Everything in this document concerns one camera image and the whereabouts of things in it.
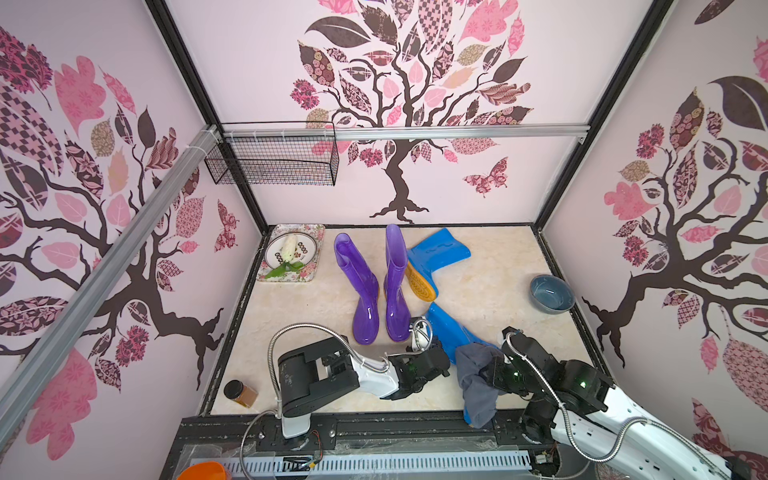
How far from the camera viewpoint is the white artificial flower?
1055 millimetres

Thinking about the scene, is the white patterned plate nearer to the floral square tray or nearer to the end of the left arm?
the floral square tray

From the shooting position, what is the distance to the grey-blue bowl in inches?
37.0

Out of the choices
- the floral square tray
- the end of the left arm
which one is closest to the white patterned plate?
the floral square tray

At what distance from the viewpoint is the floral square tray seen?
3.48ft

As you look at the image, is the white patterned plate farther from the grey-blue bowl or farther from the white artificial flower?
the grey-blue bowl

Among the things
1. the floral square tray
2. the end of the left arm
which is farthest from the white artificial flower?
the end of the left arm

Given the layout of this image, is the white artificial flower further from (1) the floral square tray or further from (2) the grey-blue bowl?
(2) the grey-blue bowl

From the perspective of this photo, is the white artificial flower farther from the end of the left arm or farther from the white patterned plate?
the end of the left arm

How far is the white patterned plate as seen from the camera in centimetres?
109

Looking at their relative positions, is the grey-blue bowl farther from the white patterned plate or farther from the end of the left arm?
the white patterned plate

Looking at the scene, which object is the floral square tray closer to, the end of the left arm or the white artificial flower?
the white artificial flower
